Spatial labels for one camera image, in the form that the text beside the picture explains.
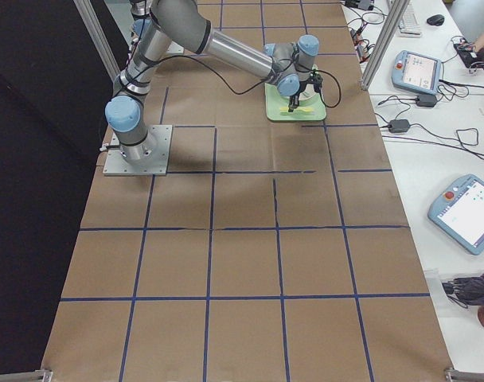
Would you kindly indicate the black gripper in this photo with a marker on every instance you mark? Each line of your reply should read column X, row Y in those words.
column 294, row 98

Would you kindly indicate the yellow plastic fork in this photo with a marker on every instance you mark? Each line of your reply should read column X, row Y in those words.
column 304, row 110

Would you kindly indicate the white round plate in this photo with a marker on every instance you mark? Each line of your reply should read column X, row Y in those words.
column 307, row 94

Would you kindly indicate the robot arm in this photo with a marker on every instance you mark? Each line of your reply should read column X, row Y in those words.
column 287, row 66

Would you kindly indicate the light green tray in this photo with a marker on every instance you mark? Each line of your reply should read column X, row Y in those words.
column 274, row 101

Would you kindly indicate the black power brick near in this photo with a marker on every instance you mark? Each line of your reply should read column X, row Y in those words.
column 398, row 126

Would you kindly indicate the black power brick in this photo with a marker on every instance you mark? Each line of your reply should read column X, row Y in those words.
column 426, row 100
column 398, row 126

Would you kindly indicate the far teach pendant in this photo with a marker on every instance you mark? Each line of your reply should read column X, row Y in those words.
column 416, row 72

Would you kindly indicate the teach pendant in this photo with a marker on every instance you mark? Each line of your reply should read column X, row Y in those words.
column 459, row 212
column 416, row 72

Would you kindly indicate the black power brick far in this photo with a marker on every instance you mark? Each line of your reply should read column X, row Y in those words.
column 426, row 100

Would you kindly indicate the white keyboard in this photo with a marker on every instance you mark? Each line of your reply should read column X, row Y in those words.
column 409, row 26

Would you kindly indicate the black computer mouse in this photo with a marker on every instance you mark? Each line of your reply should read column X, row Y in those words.
column 436, row 20

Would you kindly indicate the near teach pendant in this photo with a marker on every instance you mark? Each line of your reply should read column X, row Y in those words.
column 459, row 212

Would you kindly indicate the black curtain panel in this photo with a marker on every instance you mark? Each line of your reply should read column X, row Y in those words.
column 53, row 90

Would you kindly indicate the folded dark umbrella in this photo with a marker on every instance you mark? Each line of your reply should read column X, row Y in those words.
column 465, row 291

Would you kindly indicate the aluminium frame post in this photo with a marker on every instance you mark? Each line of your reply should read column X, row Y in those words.
column 387, row 32
column 95, row 30

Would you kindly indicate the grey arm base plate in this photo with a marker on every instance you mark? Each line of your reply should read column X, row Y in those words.
column 147, row 158

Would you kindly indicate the aluminium frame post left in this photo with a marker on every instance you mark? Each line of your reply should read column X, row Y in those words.
column 95, row 30

